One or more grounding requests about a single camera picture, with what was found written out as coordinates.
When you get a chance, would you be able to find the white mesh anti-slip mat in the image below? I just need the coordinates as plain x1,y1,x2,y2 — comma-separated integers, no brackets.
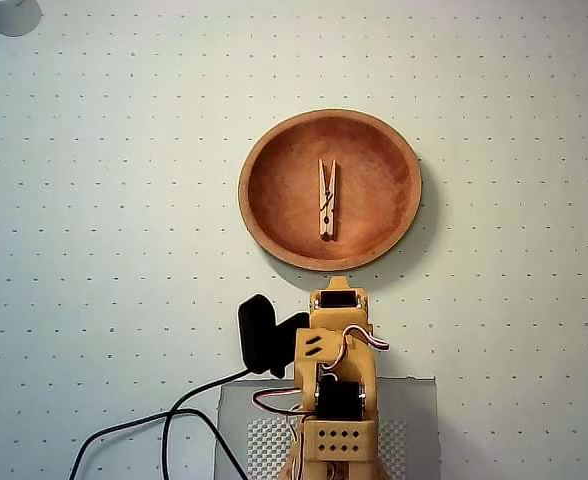
246,418,409,480

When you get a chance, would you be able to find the round wooden bowl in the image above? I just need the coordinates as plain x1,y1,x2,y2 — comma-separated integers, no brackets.
237,107,424,273

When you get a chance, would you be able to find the black camera cable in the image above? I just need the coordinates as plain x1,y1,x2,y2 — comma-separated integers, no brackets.
68,368,251,480

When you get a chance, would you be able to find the tan perforated robot base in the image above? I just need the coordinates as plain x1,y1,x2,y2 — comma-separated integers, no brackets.
283,449,390,480

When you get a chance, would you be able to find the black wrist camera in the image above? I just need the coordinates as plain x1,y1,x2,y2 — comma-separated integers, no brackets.
237,294,310,380

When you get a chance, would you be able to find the wooden clothespin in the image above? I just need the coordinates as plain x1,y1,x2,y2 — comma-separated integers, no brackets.
316,158,341,241

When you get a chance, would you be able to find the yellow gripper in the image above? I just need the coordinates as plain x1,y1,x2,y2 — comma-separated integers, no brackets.
293,274,373,361

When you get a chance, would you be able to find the red white black servo wire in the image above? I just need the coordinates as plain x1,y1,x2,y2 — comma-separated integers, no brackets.
323,323,391,374
251,387,308,416

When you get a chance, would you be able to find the grey base plate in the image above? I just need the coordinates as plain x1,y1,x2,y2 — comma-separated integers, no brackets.
216,375,440,480

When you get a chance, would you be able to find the white round object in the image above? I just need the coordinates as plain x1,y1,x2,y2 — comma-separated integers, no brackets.
0,0,44,38

